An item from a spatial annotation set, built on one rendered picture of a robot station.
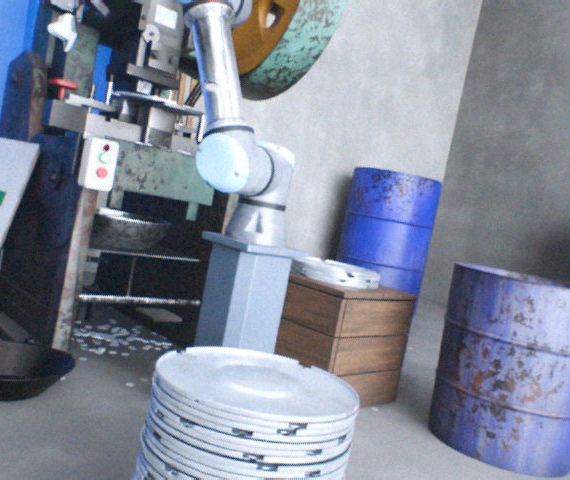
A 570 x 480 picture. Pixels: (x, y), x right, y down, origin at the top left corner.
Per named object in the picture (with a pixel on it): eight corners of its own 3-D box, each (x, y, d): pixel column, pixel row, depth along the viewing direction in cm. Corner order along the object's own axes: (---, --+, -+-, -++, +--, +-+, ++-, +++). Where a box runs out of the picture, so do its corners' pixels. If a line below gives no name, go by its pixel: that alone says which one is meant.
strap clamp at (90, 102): (115, 122, 199) (120, 90, 199) (62, 108, 188) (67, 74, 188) (107, 121, 204) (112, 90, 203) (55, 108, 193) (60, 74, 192)
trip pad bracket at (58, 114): (78, 175, 171) (90, 104, 170) (41, 168, 165) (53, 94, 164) (70, 173, 176) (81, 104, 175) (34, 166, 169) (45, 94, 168)
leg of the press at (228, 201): (228, 359, 208) (278, 95, 204) (199, 360, 201) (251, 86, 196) (113, 295, 277) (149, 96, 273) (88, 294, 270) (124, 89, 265)
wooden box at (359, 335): (396, 401, 196) (417, 295, 194) (320, 416, 168) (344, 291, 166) (304, 362, 223) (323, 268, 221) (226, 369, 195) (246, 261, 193)
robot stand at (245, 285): (272, 433, 150) (308, 251, 147) (210, 443, 137) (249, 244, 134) (227, 405, 163) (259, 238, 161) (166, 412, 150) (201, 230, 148)
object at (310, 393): (387, 396, 94) (388, 391, 94) (297, 444, 68) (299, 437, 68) (232, 343, 107) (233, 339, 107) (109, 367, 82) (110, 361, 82)
